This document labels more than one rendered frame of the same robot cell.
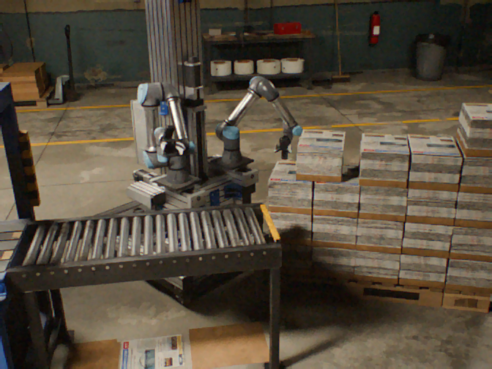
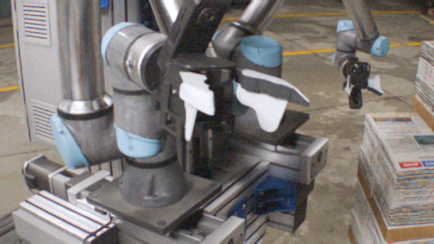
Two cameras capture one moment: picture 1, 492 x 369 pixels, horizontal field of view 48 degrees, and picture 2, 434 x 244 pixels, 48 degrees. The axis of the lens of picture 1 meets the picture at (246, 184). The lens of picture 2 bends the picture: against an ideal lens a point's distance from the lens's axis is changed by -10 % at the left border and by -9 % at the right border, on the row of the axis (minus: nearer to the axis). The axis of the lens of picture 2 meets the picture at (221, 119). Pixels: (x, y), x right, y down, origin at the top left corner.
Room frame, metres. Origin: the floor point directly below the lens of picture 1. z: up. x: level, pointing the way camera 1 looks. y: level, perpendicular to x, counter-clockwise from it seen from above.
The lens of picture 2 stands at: (2.29, 0.52, 1.42)
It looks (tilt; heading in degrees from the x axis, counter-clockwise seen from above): 23 degrees down; 348
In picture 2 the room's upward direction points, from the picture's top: straight up
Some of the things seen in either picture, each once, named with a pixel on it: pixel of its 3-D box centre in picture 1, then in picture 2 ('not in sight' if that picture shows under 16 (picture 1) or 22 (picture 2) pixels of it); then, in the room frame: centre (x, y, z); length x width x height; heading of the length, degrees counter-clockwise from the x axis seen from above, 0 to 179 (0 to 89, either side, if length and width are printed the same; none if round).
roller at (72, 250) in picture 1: (73, 244); not in sight; (2.56, 0.92, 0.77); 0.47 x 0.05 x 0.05; 9
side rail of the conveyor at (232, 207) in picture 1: (149, 222); not in sight; (2.87, 0.57, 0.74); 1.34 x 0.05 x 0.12; 99
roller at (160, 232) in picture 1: (160, 236); not in sight; (2.63, 0.47, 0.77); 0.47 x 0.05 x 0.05; 9
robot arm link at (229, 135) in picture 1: (230, 137); (259, 62); (3.69, 0.10, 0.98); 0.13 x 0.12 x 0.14; 22
